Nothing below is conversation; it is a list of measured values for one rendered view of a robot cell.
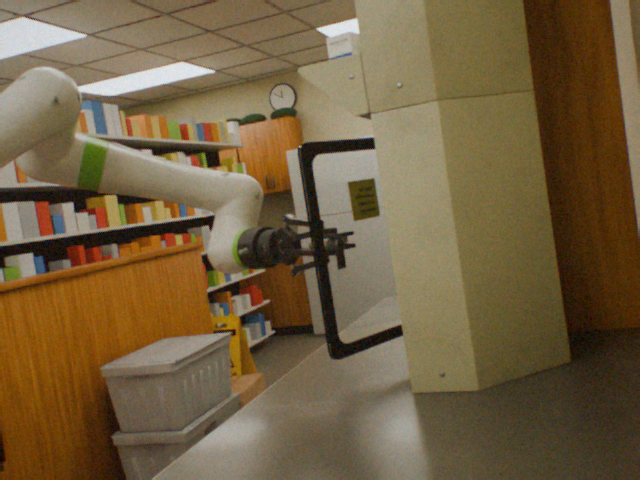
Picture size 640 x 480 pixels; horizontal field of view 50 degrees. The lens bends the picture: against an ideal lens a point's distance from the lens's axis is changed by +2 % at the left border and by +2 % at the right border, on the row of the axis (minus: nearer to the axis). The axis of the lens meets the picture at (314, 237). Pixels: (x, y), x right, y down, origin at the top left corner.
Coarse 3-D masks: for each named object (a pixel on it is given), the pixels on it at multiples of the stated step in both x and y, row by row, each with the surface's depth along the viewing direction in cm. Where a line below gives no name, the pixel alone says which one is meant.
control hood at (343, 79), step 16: (320, 64) 113; (336, 64) 112; (352, 64) 111; (320, 80) 113; (336, 80) 112; (352, 80) 111; (336, 96) 113; (352, 96) 112; (368, 96) 111; (352, 112) 112; (368, 112) 111
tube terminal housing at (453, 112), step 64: (384, 0) 108; (448, 0) 108; (512, 0) 114; (384, 64) 109; (448, 64) 108; (512, 64) 113; (384, 128) 110; (448, 128) 108; (512, 128) 113; (384, 192) 111; (448, 192) 108; (512, 192) 113; (448, 256) 109; (512, 256) 113; (448, 320) 110; (512, 320) 113; (448, 384) 111
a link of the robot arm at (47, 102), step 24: (48, 72) 130; (0, 96) 126; (24, 96) 126; (48, 96) 128; (72, 96) 131; (0, 120) 122; (24, 120) 124; (48, 120) 128; (72, 120) 134; (0, 144) 121; (24, 144) 125; (48, 144) 137; (0, 168) 124
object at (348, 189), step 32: (320, 160) 123; (352, 160) 129; (320, 192) 122; (352, 192) 128; (352, 224) 128; (384, 224) 134; (352, 256) 127; (384, 256) 133; (320, 288) 121; (352, 288) 126; (384, 288) 132; (352, 320) 126; (384, 320) 132
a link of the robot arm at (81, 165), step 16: (80, 144) 144; (96, 144) 146; (16, 160) 144; (32, 160) 140; (48, 160) 140; (64, 160) 142; (80, 160) 143; (96, 160) 144; (32, 176) 144; (48, 176) 144; (64, 176) 144; (80, 176) 144; (96, 176) 145
